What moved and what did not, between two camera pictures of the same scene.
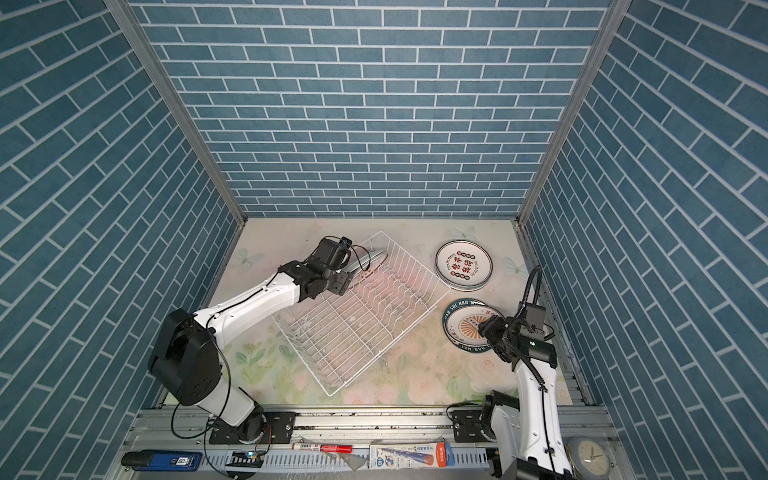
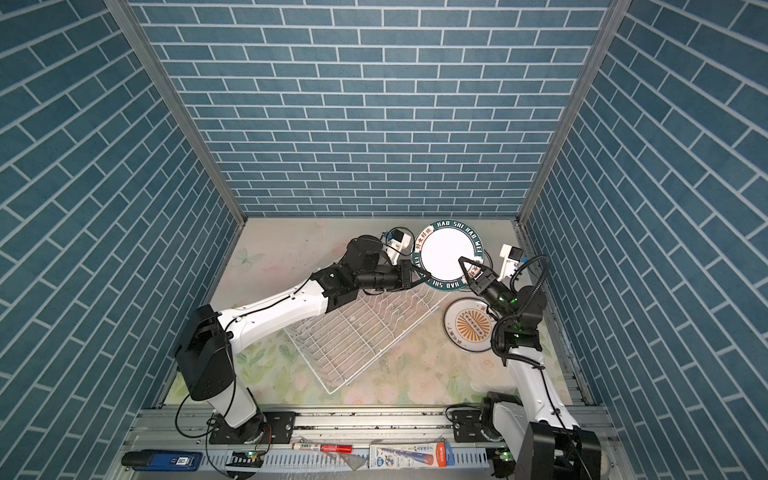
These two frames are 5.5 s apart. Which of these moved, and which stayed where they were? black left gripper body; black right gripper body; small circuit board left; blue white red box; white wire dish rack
Moved: black right gripper body; black left gripper body
Stayed: white wire dish rack; small circuit board left; blue white red box
